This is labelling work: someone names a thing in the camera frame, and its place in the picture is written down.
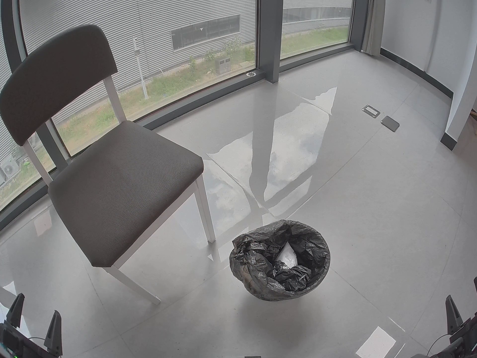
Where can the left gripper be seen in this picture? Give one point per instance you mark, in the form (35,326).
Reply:
(26,345)

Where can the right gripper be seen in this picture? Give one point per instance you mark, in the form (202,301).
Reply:
(465,330)

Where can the black plastic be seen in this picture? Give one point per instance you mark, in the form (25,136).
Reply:
(294,274)

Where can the black plastic bag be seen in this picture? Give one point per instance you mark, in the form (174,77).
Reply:
(246,270)

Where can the grey chair with white legs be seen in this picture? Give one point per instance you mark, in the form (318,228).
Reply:
(123,185)

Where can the beige curtain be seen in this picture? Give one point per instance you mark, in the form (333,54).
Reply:
(373,17)

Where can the window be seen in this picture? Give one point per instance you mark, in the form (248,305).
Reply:
(167,32)

